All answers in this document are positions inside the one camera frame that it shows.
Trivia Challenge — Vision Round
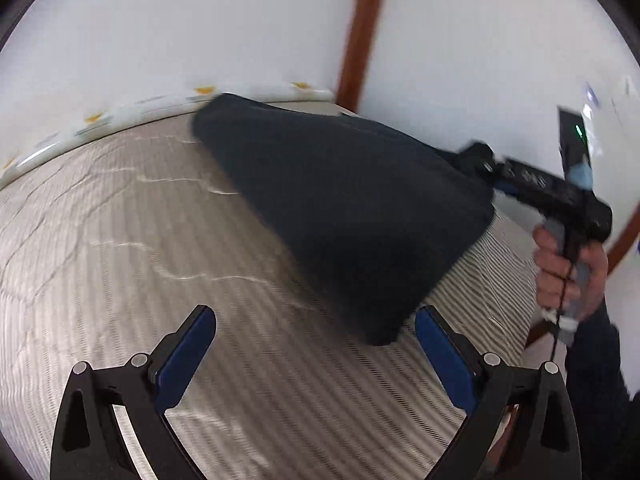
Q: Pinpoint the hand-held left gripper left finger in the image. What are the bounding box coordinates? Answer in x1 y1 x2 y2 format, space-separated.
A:
50 304 218 480

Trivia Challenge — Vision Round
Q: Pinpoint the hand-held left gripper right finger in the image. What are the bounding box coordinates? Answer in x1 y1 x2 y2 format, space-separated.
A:
414 304 583 480

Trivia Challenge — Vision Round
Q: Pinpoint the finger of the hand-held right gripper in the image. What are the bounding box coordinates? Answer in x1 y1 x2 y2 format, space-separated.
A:
450 141 507 187

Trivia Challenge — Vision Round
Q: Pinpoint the black t-shirt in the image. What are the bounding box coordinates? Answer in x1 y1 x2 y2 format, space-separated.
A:
191 92 497 347

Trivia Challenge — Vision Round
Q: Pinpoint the person's right forearm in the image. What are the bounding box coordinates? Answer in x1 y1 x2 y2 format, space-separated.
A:
564 300 640 480

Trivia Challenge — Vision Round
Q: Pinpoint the person's right hand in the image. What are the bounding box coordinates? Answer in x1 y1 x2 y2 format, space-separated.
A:
532 222 610 321

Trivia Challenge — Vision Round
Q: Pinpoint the striped beige bed sheet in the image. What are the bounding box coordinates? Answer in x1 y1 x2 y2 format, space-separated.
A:
0 101 538 480

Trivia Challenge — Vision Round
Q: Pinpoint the white patterned pillow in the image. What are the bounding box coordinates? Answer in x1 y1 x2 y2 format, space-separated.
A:
0 81 335 188

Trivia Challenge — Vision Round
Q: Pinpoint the black cable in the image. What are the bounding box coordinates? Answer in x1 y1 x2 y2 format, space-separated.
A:
549 237 576 363

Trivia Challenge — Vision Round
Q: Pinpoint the brown wooden door frame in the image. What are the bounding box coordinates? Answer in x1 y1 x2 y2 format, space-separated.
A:
336 0 391 111

